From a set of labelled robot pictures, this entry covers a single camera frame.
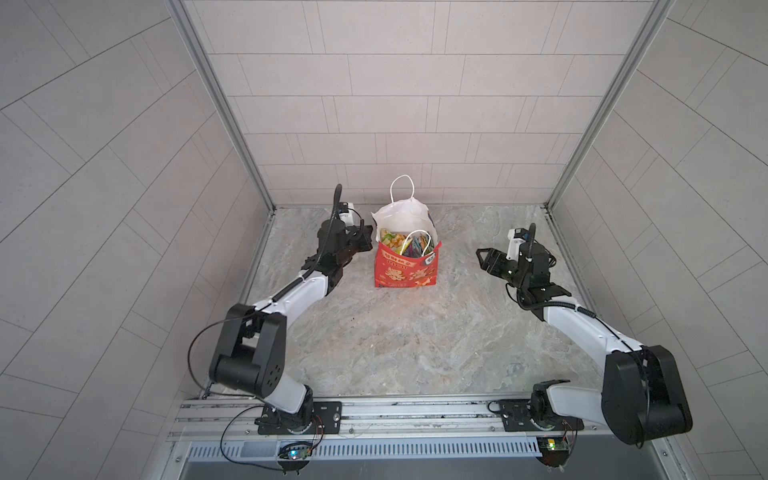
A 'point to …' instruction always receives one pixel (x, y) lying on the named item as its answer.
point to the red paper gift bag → (406, 240)
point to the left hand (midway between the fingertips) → (380, 224)
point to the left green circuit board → (294, 456)
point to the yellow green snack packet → (393, 240)
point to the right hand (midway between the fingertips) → (482, 252)
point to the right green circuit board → (555, 450)
